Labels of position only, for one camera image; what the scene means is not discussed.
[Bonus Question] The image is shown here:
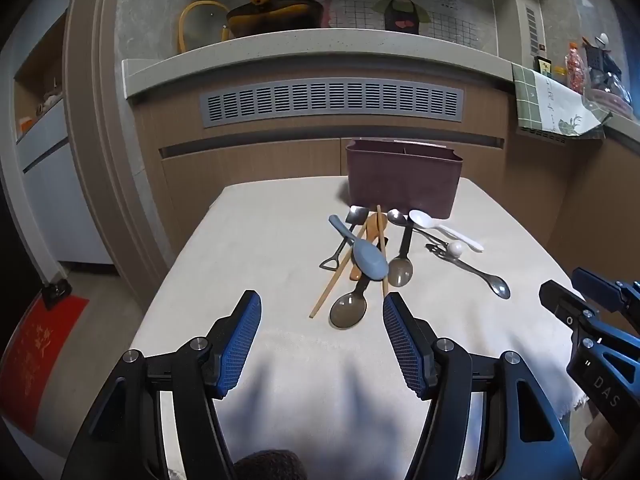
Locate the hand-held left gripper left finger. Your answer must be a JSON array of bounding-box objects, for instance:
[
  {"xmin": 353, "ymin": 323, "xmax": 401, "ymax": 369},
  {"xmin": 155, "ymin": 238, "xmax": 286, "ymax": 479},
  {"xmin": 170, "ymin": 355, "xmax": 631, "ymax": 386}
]
[{"xmin": 60, "ymin": 289, "xmax": 263, "ymax": 480}]

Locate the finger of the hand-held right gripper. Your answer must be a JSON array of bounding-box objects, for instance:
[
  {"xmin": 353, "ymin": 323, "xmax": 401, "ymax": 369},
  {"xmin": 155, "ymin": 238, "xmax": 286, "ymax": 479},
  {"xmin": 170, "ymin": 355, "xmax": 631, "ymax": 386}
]
[
  {"xmin": 571, "ymin": 267, "xmax": 640, "ymax": 312},
  {"xmin": 539, "ymin": 280, "xmax": 602, "ymax": 342}
]

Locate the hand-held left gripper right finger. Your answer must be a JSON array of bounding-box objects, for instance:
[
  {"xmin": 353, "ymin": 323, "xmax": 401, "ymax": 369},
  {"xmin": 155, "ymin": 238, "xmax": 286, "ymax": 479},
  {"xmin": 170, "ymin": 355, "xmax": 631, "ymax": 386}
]
[{"xmin": 382, "ymin": 291, "xmax": 583, "ymax": 480}]

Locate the grey-blue plastic spoon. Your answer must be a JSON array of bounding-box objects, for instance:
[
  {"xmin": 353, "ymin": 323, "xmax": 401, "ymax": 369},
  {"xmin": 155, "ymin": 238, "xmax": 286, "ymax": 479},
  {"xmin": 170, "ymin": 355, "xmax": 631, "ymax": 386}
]
[{"xmin": 328, "ymin": 214, "xmax": 389, "ymax": 281}]

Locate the wooden chopstick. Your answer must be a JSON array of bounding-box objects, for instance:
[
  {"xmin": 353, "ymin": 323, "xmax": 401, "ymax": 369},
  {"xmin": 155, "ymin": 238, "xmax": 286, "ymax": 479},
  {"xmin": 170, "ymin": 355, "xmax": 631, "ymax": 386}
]
[{"xmin": 309, "ymin": 210, "xmax": 375, "ymax": 319}]

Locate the orange wooden spoon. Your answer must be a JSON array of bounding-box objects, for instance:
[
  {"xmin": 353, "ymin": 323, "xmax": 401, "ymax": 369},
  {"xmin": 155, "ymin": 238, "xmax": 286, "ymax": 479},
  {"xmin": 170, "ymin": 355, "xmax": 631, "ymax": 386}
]
[{"xmin": 349, "ymin": 212, "xmax": 387, "ymax": 281}]

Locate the white plastic spoon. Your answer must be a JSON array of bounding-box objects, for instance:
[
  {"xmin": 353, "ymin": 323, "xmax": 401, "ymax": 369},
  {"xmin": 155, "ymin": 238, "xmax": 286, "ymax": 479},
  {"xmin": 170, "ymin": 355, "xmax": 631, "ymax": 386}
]
[{"xmin": 408, "ymin": 209, "xmax": 485, "ymax": 253}]

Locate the maroon plastic utensil holder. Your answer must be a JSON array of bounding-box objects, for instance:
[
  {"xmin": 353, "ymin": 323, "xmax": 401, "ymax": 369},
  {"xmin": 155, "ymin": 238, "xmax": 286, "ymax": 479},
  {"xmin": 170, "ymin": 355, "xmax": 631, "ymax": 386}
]
[{"xmin": 346, "ymin": 138, "xmax": 464, "ymax": 220}]

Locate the person's right hand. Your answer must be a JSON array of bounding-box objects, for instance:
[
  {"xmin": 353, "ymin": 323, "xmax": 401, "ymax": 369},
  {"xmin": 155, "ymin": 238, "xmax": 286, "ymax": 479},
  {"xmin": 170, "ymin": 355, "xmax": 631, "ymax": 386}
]
[{"xmin": 584, "ymin": 405, "xmax": 640, "ymax": 480}]

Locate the metal shovel-shaped spoon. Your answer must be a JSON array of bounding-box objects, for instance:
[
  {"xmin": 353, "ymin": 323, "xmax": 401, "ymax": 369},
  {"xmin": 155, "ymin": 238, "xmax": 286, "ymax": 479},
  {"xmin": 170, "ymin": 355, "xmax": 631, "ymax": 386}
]
[{"xmin": 319, "ymin": 205, "xmax": 369, "ymax": 272}]

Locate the dark knit cloth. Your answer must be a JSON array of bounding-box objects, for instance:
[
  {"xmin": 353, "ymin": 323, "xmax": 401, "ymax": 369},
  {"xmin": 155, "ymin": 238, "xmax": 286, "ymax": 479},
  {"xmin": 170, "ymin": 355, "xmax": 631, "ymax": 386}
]
[{"xmin": 232, "ymin": 449, "xmax": 307, "ymax": 480}]

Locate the wooden cabinet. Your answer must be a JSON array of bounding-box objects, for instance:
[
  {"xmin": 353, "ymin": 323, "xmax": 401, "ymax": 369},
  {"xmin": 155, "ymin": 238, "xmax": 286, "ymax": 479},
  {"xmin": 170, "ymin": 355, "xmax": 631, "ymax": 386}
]
[{"xmin": 125, "ymin": 95, "xmax": 640, "ymax": 281}]

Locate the small black object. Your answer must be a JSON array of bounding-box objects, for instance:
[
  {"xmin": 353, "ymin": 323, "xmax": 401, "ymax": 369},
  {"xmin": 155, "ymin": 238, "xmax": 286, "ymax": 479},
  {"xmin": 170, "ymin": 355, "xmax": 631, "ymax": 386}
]
[{"xmin": 42, "ymin": 280, "xmax": 74, "ymax": 311}]

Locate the green checked cloth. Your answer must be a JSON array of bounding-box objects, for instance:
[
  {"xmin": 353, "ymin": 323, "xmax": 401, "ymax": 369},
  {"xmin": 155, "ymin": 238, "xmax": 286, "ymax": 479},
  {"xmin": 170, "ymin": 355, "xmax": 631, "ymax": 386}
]
[{"xmin": 511, "ymin": 62, "xmax": 614, "ymax": 139}]

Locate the red floor mat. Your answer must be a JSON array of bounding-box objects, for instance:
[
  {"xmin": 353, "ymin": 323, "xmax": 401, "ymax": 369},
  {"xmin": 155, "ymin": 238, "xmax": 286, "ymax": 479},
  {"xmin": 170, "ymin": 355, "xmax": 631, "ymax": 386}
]
[{"xmin": 0, "ymin": 293, "xmax": 91, "ymax": 437}]

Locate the dark bottle with white cap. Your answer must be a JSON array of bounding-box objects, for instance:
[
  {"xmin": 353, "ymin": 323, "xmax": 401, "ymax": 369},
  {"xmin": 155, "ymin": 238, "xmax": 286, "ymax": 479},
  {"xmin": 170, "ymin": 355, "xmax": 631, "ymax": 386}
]
[{"xmin": 587, "ymin": 32, "xmax": 628, "ymax": 106}]

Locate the bottle with red contents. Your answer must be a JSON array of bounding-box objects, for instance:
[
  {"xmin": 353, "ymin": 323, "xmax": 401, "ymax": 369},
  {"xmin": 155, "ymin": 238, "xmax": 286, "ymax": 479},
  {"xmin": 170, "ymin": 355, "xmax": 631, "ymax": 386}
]
[{"xmin": 564, "ymin": 40, "xmax": 587, "ymax": 95}]

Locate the grey vent grille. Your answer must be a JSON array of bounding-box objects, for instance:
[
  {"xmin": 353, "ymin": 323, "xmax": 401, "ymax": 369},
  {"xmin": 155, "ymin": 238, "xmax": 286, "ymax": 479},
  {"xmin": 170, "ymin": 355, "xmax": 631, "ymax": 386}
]
[{"xmin": 200, "ymin": 78, "xmax": 465, "ymax": 129}]

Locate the white cabinet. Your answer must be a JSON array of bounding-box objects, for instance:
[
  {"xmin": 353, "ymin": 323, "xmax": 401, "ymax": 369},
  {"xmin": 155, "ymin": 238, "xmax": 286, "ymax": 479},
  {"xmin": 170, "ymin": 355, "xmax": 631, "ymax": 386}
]
[{"xmin": 0, "ymin": 95, "xmax": 119, "ymax": 273}]

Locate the yellow-rimmed glass lid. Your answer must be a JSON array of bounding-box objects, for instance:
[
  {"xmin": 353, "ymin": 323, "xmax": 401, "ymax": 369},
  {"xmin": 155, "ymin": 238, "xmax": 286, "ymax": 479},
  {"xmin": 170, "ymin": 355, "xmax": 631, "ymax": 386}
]
[{"xmin": 178, "ymin": 0, "xmax": 232, "ymax": 54}]

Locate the brown translucent black-handled spoon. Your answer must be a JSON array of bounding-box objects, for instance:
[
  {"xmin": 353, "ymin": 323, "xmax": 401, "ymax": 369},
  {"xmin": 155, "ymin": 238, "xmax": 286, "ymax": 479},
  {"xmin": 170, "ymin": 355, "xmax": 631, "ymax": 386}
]
[
  {"xmin": 328, "ymin": 275, "xmax": 374, "ymax": 331},
  {"xmin": 387, "ymin": 224, "xmax": 415, "ymax": 289}
]

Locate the white wall appliance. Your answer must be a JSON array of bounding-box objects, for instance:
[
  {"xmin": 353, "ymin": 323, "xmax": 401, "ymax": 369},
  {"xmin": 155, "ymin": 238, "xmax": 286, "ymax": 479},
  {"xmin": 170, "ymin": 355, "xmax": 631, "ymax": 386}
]
[{"xmin": 492, "ymin": 0, "xmax": 557, "ymax": 63}]

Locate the yellow-handled dark pan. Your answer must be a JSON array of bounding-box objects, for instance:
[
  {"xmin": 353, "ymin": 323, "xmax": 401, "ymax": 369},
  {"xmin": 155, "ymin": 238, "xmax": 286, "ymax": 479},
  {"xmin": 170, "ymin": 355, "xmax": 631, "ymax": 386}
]
[{"xmin": 224, "ymin": 0, "xmax": 327, "ymax": 39}]

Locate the wall poster with cartoon figures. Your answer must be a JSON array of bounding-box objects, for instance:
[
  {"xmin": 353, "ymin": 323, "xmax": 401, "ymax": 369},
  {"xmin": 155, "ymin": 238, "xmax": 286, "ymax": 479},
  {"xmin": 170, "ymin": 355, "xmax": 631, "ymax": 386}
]
[{"xmin": 277, "ymin": 0, "xmax": 493, "ymax": 57}]

